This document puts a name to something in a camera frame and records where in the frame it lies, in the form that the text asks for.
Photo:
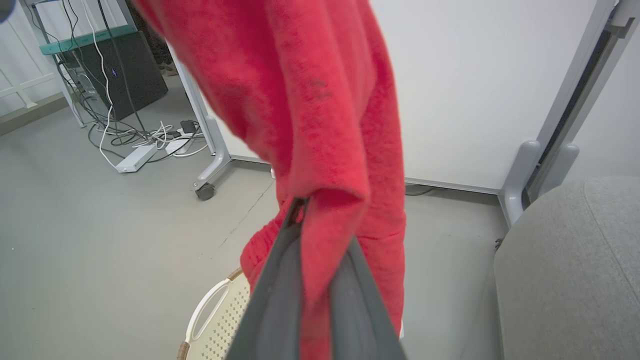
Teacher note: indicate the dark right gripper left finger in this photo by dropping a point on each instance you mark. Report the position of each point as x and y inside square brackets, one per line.
[275, 310]

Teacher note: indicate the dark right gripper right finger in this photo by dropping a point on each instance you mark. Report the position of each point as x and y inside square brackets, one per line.
[360, 320]

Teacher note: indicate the red garment with white stripes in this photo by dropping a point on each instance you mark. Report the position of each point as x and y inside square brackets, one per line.
[310, 100]

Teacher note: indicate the grey fabric sofa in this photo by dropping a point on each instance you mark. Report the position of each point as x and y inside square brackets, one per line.
[575, 275]

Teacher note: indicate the cream plastic laundry basket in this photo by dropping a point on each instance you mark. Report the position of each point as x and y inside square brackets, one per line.
[220, 320]

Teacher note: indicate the black caster wheel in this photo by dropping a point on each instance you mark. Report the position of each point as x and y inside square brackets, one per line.
[205, 191]

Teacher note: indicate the grey partition foot with caster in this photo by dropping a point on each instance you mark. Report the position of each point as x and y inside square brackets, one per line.
[216, 155]

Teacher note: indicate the short white power strip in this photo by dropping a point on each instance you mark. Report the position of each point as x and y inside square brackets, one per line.
[176, 146]

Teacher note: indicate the black power adapter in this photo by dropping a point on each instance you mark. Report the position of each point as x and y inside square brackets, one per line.
[188, 126]

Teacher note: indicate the long white power strip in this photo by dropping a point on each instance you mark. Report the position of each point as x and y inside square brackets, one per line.
[136, 159]

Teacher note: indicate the wide white partition panel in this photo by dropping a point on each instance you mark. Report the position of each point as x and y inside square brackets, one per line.
[475, 90]

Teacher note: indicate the black computer tower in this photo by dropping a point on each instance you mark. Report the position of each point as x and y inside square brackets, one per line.
[135, 75]

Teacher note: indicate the grey metal table leg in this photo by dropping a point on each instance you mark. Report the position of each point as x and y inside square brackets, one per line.
[72, 100]

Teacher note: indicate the narrow white partition panel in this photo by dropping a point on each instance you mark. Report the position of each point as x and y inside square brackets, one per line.
[617, 125]

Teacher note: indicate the white lattice frame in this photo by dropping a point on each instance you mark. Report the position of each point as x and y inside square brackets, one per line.
[20, 85]

